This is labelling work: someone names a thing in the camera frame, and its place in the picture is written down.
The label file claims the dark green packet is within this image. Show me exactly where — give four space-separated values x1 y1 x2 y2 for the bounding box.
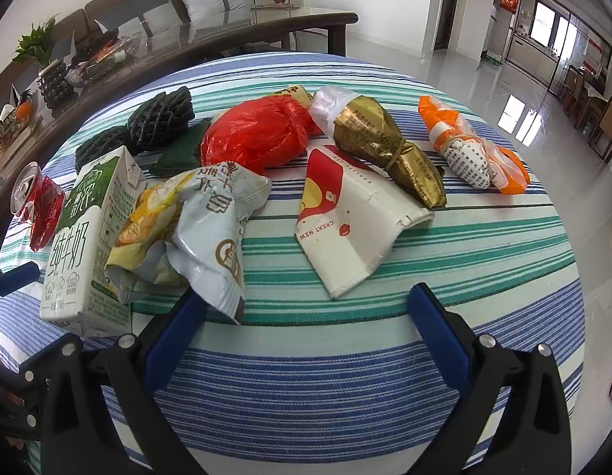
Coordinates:
148 118 212 177

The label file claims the printed white paper packet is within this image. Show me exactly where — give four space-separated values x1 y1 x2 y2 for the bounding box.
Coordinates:
443 136 492 190

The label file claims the green potted plant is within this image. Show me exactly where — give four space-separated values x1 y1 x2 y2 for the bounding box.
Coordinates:
13 16 59 67

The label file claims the yellow and white snack packet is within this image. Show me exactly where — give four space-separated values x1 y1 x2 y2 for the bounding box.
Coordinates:
104 161 273 326

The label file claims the white plastic bag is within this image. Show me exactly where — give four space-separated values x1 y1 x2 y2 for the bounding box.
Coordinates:
308 85 358 137

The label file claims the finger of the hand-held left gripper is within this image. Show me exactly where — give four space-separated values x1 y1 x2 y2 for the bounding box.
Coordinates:
0 353 56 456
0 260 42 308

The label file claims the crushed red drink can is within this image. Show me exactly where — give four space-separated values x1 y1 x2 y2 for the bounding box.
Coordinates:
11 161 66 252

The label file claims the beige snack packet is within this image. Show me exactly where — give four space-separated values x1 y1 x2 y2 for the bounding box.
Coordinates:
273 84 314 110

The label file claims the red plastic bag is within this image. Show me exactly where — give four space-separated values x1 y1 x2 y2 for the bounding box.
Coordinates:
200 95 325 175

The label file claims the small black foam net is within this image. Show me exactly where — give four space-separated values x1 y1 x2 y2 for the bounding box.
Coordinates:
74 126 133 174

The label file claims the dark wooden glass-top coffee table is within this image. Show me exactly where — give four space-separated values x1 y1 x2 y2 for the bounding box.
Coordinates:
0 6 360 238

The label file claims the green and white milk carton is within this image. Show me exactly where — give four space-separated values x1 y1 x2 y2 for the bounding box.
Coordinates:
40 146 148 338

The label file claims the dining table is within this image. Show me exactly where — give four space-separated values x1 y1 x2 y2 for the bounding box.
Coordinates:
578 82 608 124

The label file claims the glass fruit bowl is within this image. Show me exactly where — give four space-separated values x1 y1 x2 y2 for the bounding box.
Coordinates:
68 30 141 85

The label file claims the glass sliding door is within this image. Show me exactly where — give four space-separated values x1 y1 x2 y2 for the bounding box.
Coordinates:
504 0 612 95

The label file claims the large black foam net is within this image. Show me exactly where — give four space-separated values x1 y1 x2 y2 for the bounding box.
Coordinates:
126 86 195 153

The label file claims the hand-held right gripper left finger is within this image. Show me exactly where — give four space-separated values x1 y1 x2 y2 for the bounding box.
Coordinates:
38 287 210 475

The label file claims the flattened red and white paper cup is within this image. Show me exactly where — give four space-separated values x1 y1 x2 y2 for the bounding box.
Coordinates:
294 144 435 300

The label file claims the wooden dining chair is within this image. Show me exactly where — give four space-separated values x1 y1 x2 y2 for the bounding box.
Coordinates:
590 96 612 164

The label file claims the light grey pillow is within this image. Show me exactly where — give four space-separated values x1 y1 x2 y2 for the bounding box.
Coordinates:
174 0 252 23

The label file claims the gold foil packet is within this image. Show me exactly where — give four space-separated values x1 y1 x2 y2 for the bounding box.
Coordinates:
332 95 448 210

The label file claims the brown sofa with grey cushions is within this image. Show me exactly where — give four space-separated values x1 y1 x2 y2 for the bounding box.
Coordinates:
0 0 254 105

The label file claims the orange plastic bag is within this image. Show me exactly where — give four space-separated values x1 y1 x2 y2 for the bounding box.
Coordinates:
418 95 531 195

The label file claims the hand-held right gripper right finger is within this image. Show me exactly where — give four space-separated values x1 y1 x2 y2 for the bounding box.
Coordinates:
407 282 574 475

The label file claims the dark wooden door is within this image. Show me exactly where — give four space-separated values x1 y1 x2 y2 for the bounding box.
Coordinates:
433 0 462 51

